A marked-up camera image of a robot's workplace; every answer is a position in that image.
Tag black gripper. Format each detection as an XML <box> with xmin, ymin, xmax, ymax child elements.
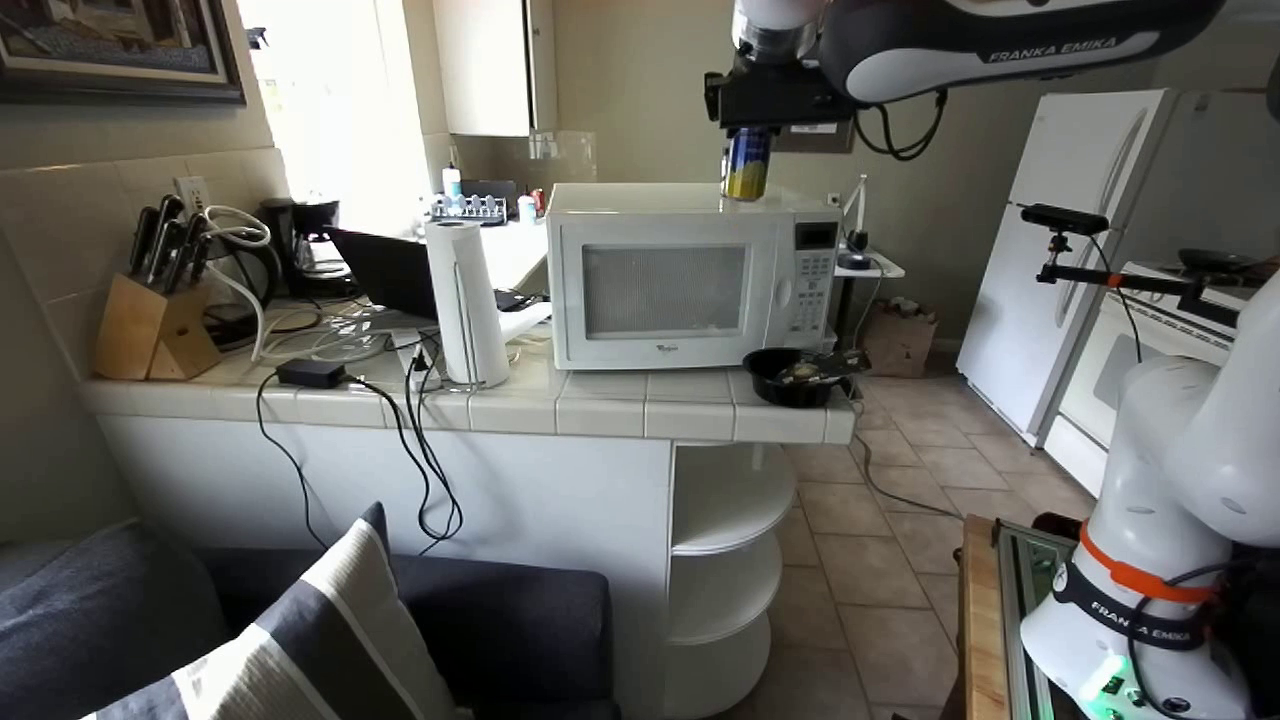
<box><xmin>705</xmin><ymin>63</ymin><xmax>857</xmax><ymax>129</ymax></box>

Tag yellow and blue can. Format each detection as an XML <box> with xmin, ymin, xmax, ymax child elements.
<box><xmin>721</xmin><ymin>129</ymin><xmax>769</xmax><ymax>199</ymax></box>

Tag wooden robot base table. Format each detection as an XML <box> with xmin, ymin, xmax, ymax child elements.
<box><xmin>944</xmin><ymin>515</ymin><xmax>1068</xmax><ymax>720</ymax></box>

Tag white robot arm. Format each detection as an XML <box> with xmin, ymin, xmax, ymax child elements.
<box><xmin>705</xmin><ymin>0</ymin><xmax>1280</xmax><ymax>720</ymax></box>

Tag white microwave oven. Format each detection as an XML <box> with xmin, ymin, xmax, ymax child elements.
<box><xmin>550</xmin><ymin>184</ymin><xmax>839</xmax><ymax>372</ymax></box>

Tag brown cardboard box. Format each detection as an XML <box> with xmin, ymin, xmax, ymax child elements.
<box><xmin>864</xmin><ymin>309</ymin><xmax>937</xmax><ymax>376</ymax></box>

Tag black frying pan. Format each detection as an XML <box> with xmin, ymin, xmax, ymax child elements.
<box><xmin>744</xmin><ymin>350</ymin><xmax>850</xmax><ymax>407</ymax></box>

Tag white leaning panel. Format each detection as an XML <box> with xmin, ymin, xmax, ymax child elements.
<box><xmin>958</xmin><ymin>88</ymin><xmax>1168</xmax><ymax>443</ymax></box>

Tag white paper towel roll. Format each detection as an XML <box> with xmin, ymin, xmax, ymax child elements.
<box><xmin>424</xmin><ymin>225</ymin><xmax>509</xmax><ymax>388</ymax></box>

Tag white round corner shelf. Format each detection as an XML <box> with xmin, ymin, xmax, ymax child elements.
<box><xmin>665</xmin><ymin>443</ymin><xmax>796</xmax><ymax>720</ymax></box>

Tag black laptop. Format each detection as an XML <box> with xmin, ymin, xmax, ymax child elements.
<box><xmin>333</xmin><ymin>229</ymin><xmax>435</xmax><ymax>321</ymax></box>

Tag black power adapter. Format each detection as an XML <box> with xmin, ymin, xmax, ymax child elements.
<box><xmin>276</xmin><ymin>355</ymin><xmax>350</xmax><ymax>388</ymax></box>

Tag wooden knife block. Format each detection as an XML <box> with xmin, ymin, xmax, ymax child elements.
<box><xmin>93</xmin><ymin>277</ymin><xmax>222</xmax><ymax>386</ymax></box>

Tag striped grey white pillow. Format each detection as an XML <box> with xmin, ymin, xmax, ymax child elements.
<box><xmin>85</xmin><ymin>503</ymin><xmax>459</xmax><ymax>720</ymax></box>

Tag large dark framed picture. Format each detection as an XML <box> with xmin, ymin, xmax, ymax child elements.
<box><xmin>0</xmin><ymin>0</ymin><xmax>246</xmax><ymax>105</ymax></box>

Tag small framed wall picture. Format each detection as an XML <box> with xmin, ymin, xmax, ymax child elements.
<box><xmin>773</xmin><ymin>124</ymin><xmax>857</xmax><ymax>157</ymax></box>

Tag black camera on tripod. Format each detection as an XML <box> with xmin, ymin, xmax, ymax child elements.
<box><xmin>1016</xmin><ymin>205</ymin><xmax>1241</xmax><ymax>328</ymax></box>

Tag black power cable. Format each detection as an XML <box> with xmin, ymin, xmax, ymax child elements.
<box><xmin>251</xmin><ymin>350</ymin><xmax>472</xmax><ymax>548</ymax></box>

